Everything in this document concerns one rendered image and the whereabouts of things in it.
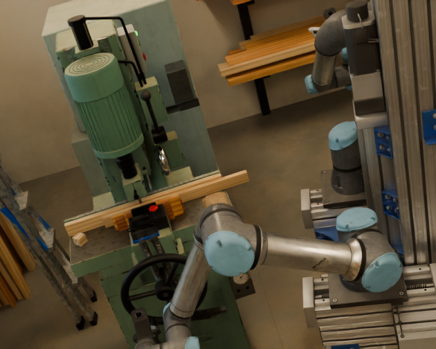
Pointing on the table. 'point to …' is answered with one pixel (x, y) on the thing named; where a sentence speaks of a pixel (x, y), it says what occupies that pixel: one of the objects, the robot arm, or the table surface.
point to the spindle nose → (126, 165)
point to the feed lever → (159, 135)
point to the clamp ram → (142, 210)
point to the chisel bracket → (137, 183)
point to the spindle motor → (104, 105)
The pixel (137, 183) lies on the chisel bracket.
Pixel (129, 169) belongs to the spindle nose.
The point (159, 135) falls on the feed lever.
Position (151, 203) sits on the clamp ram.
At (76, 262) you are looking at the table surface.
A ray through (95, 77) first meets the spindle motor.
